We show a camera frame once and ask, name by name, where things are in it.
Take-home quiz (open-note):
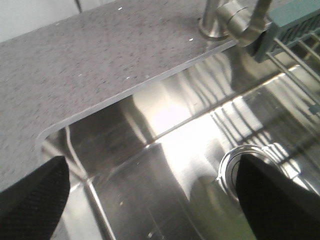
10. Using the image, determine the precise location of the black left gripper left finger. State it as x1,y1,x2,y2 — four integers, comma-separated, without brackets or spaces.
0,156,70,240

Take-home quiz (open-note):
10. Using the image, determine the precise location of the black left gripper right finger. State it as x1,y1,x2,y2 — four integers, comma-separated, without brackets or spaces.
234,152,320,240

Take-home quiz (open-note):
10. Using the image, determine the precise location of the grey-blue dish drying rack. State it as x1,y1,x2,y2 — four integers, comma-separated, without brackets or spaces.
253,0,320,115

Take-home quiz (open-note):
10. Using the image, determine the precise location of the steel sink drain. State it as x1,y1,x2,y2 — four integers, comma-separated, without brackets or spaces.
216,144,289,204

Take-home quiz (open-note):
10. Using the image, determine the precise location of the stainless steel sink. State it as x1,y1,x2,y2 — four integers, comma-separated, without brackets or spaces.
40,35,320,240

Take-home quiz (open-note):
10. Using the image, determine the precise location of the stainless steel faucet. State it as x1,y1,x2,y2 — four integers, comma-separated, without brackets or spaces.
199,0,272,47

